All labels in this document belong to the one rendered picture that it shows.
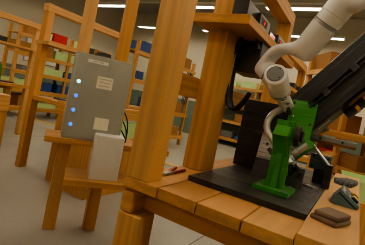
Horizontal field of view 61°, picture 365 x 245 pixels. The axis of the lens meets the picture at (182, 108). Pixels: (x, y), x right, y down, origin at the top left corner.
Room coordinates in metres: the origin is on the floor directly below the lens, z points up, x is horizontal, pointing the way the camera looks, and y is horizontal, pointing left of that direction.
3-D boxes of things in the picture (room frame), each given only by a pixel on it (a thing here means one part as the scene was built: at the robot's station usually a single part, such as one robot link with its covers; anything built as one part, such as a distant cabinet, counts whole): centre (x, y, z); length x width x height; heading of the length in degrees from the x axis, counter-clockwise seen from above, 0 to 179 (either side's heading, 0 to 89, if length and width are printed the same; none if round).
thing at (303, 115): (1.42, -0.54, 1.17); 0.13 x 0.12 x 0.20; 150
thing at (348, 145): (1.54, -0.65, 1.11); 0.39 x 0.16 x 0.03; 60
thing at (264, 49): (1.53, -0.29, 1.42); 0.17 x 0.12 x 0.15; 150
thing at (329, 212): (0.92, -0.49, 0.91); 0.10 x 0.08 x 0.03; 129
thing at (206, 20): (1.65, -0.30, 1.52); 0.90 x 0.25 x 0.04; 150
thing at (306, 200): (1.52, -0.53, 0.89); 1.10 x 0.42 x 0.02; 150
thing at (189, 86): (1.70, -0.21, 1.23); 1.30 x 0.05 x 0.09; 150
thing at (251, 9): (1.38, -0.19, 1.59); 0.15 x 0.07 x 0.07; 150
